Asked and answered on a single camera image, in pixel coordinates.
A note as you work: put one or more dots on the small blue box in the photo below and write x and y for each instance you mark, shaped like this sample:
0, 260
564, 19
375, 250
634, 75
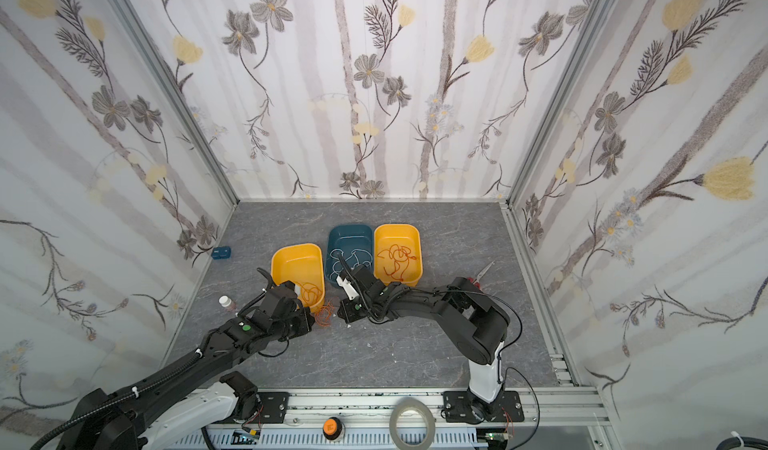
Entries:
221, 253

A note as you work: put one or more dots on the yellow plastic bin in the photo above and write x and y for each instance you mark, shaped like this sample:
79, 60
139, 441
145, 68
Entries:
302, 265
397, 254

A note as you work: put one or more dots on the right yellow plastic bin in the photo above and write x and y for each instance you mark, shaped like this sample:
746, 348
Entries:
397, 254

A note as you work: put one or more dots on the left yellow plastic bin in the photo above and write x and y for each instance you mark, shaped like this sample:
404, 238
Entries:
302, 265

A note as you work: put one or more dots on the orange emergency button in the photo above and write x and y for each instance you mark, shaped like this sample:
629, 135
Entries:
333, 429

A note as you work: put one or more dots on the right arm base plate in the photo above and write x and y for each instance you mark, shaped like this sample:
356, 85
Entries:
465, 407

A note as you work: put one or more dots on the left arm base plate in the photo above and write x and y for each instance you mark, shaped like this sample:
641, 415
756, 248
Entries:
260, 408

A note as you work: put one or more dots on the red handled scissors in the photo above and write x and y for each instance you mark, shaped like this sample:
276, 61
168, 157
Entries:
476, 279

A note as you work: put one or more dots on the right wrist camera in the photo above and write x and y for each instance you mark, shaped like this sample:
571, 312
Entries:
347, 285

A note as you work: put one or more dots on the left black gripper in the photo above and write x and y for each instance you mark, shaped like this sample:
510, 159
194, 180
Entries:
297, 309

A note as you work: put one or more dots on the teal plastic bin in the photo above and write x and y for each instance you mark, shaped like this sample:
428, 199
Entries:
352, 243

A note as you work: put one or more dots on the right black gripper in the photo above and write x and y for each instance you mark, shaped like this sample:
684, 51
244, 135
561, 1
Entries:
354, 280

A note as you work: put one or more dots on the small white bottle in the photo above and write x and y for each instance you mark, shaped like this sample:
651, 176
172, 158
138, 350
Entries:
227, 303

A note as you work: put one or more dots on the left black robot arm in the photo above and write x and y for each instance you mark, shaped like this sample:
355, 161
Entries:
120, 420

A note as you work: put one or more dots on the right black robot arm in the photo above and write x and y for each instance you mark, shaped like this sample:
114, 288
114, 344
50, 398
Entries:
479, 325

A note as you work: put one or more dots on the roll of tape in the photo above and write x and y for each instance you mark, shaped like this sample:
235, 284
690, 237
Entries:
402, 419

